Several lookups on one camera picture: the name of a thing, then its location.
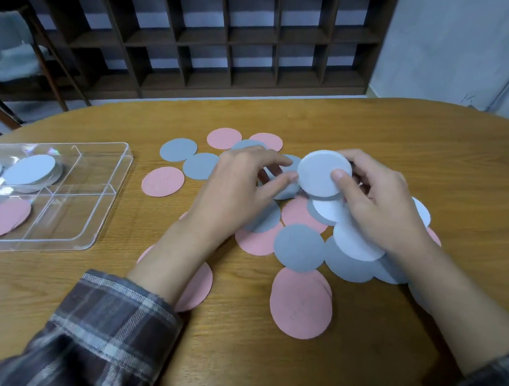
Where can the person's left hand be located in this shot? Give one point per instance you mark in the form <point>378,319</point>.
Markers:
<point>226,191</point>

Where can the person's right hand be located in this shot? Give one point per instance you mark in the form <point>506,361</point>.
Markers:
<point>384,213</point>

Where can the person's right thumb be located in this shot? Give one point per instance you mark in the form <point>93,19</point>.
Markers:
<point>345,184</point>

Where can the person's left thumb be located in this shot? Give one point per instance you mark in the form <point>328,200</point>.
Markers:
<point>279,185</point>

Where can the white round disc stack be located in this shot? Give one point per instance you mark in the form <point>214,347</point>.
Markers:
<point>29,169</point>
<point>323,174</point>

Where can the person's right forearm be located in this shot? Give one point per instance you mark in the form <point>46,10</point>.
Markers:
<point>469,310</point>

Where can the person's left forearm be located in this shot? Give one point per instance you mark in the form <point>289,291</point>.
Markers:
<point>123,323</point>

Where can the white round paper disc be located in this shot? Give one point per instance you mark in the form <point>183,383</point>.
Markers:
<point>423,213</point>
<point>333,209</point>
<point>355,242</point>

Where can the scattered grey discs group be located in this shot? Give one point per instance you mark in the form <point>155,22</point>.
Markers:
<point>298,248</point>

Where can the scattered pink discs group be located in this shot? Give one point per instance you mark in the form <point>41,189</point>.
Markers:
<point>300,305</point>

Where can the dark wooden cubby shelf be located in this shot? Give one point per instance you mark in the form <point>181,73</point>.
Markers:
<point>201,34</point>

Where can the clear plastic divided tray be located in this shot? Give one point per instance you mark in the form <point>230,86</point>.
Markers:
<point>77,213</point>

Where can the pink round paper disc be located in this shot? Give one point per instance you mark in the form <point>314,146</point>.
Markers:
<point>0,217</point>

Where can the wooden chair with grey cloth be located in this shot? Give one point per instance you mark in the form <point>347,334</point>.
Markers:
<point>5,51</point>

